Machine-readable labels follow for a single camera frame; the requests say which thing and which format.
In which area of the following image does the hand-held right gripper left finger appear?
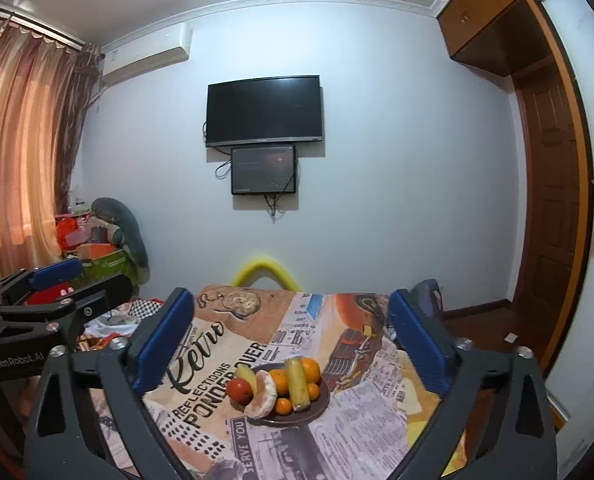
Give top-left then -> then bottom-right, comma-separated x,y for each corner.
24,287 -> 195,480

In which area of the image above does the black monitor cable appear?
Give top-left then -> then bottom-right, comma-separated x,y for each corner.
266,192 -> 286,222

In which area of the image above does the dark purple plate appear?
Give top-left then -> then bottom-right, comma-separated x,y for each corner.
229,361 -> 331,427

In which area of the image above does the wooden overhead cabinet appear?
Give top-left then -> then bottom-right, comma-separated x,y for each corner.
436,0 -> 570,78

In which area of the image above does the orange striped curtain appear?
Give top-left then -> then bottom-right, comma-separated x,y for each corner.
0,7 -> 102,288

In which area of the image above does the green-yellow banana piece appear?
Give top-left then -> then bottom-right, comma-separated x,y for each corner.
234,364 -> 258,395

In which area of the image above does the brown wooden door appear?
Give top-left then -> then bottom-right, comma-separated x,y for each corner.
513,57 -> 592,363

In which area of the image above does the yellow banana piece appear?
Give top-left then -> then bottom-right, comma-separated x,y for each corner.
284,357 -> 311,412

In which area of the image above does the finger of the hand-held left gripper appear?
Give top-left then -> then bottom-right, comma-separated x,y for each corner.
0,258 -> 84,309
0,273 -> 134,344

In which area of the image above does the printed blanket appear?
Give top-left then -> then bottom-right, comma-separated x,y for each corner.
79,285 -> 458,480

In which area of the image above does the peeled orange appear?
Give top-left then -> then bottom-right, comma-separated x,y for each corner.
243,370 -> 279,419

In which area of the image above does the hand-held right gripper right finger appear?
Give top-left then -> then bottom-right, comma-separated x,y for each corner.
387,288 -> 558,480

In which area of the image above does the white air conditioner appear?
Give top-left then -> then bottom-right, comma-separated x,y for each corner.
101,23 -> 194,87

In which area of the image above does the yellow foam tube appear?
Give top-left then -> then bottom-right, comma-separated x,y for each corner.
231,255 -> 299,291

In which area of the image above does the black wall television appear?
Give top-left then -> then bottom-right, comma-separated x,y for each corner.
205,75 -> 325,149

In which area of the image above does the red tomato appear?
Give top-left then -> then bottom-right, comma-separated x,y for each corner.
225,377 -> 254,405

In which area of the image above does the orange gift box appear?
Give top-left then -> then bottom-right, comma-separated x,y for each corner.
76,242 -> 115,260

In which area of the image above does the dark blue backpack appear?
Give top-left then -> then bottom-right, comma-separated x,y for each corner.
409,279 -> 446,322

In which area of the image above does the yellow blanket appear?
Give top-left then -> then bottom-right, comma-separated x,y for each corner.
394,347 -> 470,478

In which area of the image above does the small black wall monitor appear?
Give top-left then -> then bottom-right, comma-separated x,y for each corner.
230,144 -> 298,196

